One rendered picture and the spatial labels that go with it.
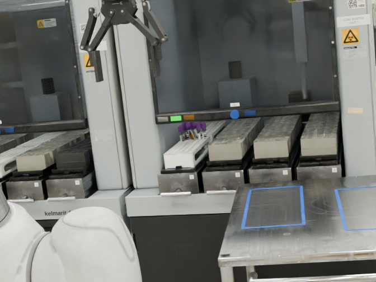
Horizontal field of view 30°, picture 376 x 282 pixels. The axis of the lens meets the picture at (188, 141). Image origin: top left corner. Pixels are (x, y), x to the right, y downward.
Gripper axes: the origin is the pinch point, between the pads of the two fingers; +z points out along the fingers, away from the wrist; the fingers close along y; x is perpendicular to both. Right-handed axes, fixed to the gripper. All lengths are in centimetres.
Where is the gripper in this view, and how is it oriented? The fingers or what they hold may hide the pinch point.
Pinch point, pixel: (127, 74)
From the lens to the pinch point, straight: 158.9
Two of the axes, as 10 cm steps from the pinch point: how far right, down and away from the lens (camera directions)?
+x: 2.4, -2.1, 9.5
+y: 9.7, -0.6, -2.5
